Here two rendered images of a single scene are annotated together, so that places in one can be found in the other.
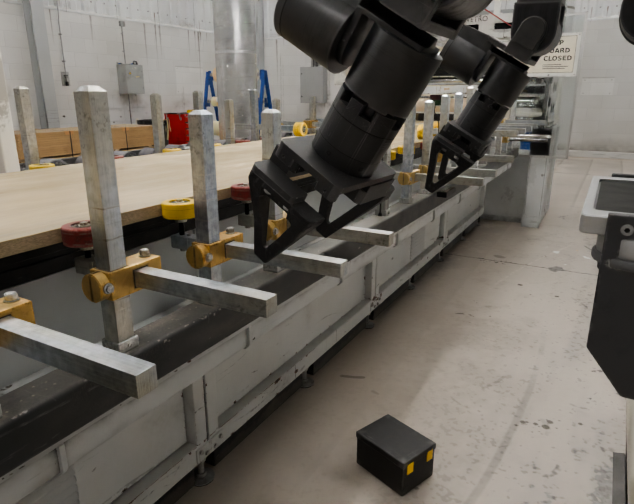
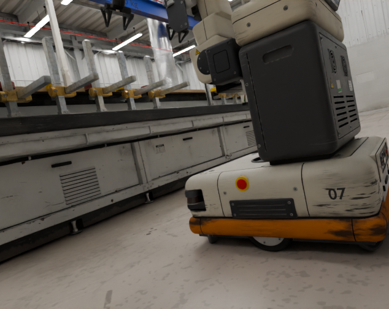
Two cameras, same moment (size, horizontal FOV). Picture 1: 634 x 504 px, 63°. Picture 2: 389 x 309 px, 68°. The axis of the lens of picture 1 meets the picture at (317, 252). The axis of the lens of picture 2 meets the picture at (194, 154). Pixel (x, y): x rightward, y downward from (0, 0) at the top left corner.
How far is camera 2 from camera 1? 1.20 m
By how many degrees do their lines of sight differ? 16
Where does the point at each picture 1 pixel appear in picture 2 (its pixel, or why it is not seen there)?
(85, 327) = not seen: hidden behind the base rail
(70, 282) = (89, 108)
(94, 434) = (96, 136)
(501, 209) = not seen: hidden behind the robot
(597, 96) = (366, 82)
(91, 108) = (86, 44)
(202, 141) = (121, 59)
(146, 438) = (122, 174)
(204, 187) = (123, 73)
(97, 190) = (89, 65)
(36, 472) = (80, 138)
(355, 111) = not seen: outside the picture
